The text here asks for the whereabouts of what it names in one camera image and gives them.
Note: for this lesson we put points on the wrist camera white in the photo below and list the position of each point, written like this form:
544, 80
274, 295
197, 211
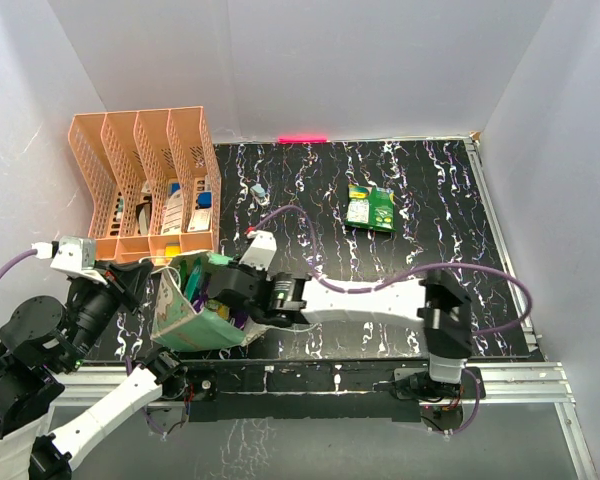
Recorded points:
72, 256
261, 250

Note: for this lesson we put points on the white card box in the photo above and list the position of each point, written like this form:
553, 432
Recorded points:
200, 220

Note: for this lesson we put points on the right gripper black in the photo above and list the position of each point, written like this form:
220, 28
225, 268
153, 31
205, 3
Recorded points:
251, 269

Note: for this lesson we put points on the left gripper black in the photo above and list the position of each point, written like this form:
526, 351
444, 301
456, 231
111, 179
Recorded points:
128, 279

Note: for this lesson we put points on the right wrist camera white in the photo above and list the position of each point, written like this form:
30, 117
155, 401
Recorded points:
261, 250

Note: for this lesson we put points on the yellow sticky note block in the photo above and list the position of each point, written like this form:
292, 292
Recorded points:
172, 250

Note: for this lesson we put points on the white lotion bottle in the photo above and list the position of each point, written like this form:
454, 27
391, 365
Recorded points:
173, 210

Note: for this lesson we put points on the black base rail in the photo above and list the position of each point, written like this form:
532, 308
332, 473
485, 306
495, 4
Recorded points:
318, 389

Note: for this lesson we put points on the green illustrated paper bag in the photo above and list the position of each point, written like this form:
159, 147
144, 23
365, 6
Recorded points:
204, 325

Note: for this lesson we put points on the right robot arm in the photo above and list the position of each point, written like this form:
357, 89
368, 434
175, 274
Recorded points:
436, 306

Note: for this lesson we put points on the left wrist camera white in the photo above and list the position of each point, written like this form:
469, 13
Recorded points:
72, 256

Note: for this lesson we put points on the orange plastic file organizer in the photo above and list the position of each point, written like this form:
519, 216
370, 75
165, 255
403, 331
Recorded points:
128, 159

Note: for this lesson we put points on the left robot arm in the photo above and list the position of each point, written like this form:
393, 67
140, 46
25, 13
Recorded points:
44, 338

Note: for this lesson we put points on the green Fox's candy bag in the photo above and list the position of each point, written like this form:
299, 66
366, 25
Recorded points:
371, 208

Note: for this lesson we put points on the pink tape strip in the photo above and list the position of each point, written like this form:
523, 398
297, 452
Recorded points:
302, 139

